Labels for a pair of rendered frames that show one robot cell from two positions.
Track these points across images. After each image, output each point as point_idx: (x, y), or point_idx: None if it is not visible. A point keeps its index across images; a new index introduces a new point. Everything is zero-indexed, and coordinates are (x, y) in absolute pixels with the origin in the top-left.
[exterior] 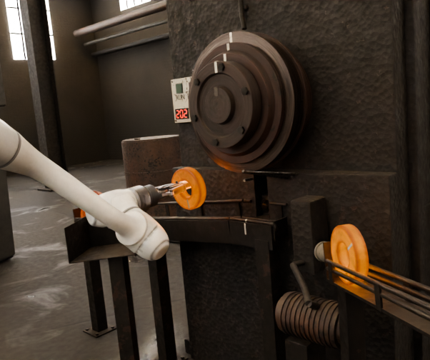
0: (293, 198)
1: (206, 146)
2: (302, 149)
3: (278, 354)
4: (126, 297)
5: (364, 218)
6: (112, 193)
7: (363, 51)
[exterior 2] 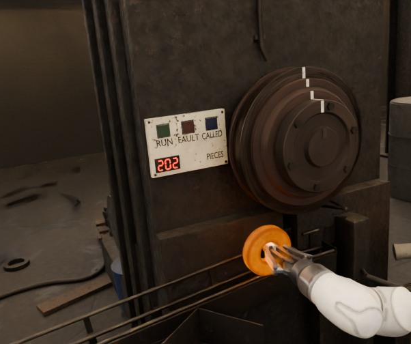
0: (321, 222)
1: (263, 195)
2: None
3: None
4: None
5: (374, 218)
6: (354, 284)
7: (364, 89)
